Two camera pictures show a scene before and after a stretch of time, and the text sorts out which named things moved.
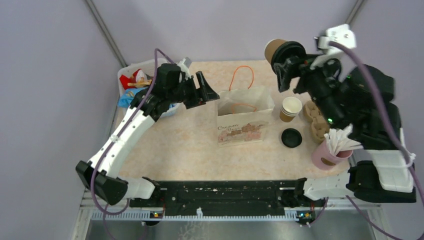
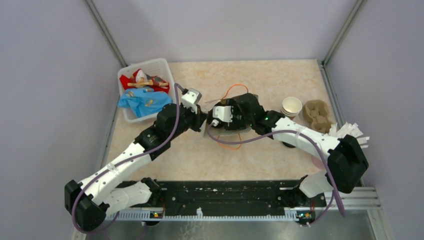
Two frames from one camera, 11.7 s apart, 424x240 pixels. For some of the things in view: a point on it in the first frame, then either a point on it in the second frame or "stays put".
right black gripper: (285, 72) -> (234, 124)
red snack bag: (138, 79) stays put
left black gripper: (208, 92) -> (198, 117)
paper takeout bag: (243, 114) -> (211, 130)
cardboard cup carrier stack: (320, 127) stays put
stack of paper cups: (291, 107) stays put
